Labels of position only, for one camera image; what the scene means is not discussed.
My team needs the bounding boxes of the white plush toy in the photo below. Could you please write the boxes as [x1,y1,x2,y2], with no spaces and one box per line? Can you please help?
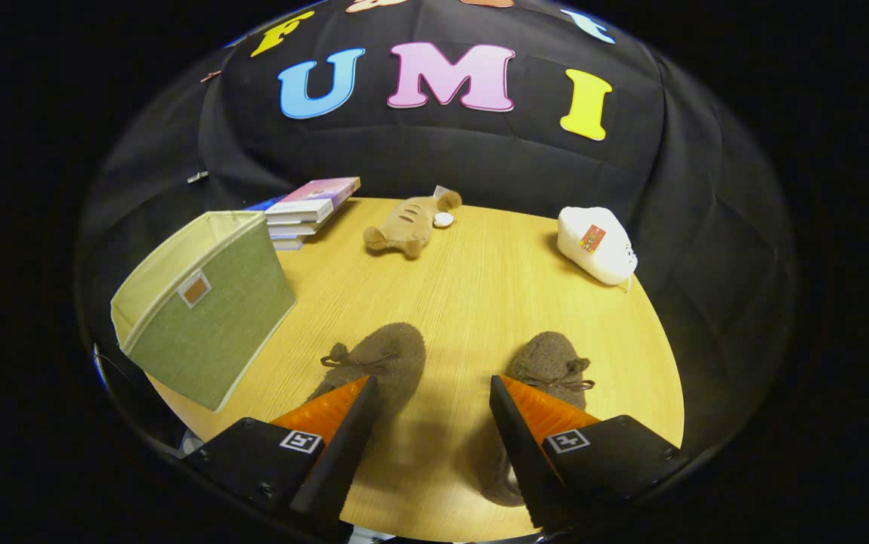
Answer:
[557,206,639,286]

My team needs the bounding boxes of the green fabric storage box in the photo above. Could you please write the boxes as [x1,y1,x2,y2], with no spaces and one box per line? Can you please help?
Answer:
[110,211,298,413]

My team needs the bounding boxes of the brown fuzzy shoe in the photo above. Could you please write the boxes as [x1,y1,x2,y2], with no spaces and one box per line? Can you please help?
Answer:
[472,331,595,508]
[305,322,428,439]

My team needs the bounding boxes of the tan plush fish toy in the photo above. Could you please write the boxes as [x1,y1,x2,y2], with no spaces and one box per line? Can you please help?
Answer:
[363,189,463,261]

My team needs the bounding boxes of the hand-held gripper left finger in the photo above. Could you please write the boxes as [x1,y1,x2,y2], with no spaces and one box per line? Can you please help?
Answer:
[185,376,381,541]

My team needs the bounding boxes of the white cover book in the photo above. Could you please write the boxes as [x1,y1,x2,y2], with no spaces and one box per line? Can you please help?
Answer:
[264,198,336,225]

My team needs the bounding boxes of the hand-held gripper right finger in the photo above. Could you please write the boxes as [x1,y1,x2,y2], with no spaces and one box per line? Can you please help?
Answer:
[489,374,683,533]

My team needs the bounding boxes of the pink cover book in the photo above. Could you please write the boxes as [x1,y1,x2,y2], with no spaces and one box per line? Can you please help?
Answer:
[276,177,362,211]

